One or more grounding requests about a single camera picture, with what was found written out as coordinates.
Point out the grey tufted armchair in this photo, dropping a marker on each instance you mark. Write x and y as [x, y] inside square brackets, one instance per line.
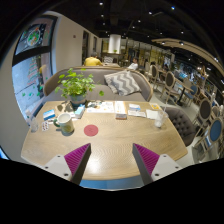
[178, 126]

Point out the blue cushioned wooden chair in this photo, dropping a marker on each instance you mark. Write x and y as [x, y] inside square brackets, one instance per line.
[211, 136]

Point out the grey curved sofa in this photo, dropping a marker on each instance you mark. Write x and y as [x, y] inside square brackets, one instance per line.
[103, 89]

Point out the clear glass at table edge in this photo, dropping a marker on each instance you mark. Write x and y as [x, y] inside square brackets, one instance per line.
[34, 124]

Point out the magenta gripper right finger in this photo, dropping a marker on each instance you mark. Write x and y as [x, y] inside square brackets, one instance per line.
[146, 161]

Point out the person in white shirt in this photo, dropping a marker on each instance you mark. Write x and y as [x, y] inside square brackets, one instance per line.
[134, 64]

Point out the blue white card box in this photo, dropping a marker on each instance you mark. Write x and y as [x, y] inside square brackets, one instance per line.
[49, 114]

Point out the white paper leaflets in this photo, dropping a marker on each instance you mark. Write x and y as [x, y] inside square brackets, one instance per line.
[100, 107]

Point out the red round coaster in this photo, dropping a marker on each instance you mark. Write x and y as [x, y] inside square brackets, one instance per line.
[91, 130]

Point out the clear plastic cup with straw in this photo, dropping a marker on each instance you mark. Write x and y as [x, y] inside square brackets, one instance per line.
[160, 119]

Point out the person in yellow shirt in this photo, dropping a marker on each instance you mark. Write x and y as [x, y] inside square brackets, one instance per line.
[92, 60]

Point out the white green ceramic mug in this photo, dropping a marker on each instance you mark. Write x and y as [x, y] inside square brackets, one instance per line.
[64, 123]

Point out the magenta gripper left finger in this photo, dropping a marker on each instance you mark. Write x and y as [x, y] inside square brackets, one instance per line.
[77, 161]

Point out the white napkin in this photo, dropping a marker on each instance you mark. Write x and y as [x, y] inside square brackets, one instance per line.
[151, 114]

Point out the grey chevron cushion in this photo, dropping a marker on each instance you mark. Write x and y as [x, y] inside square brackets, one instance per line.
[122, 83]

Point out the yellow small card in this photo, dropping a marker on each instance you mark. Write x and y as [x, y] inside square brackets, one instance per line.
[155, 106]

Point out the green potted plant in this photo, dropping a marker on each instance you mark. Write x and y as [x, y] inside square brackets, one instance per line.
[75, 86]

